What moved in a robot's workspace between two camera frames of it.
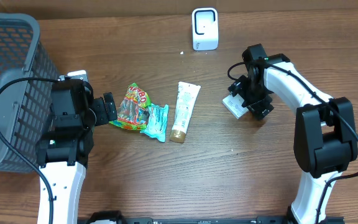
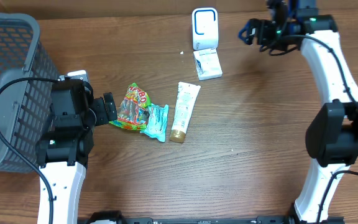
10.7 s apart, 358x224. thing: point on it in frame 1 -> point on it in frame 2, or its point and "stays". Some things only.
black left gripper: x=106 y=109 stays
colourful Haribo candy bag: x=132 y=112 stays
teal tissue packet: x=156 y=121 stays
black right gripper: x=260 y=107 -> x=261 y=37
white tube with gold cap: x=186 y=96 stays
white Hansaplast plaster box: x=234 y=105 -> x=207 y=64
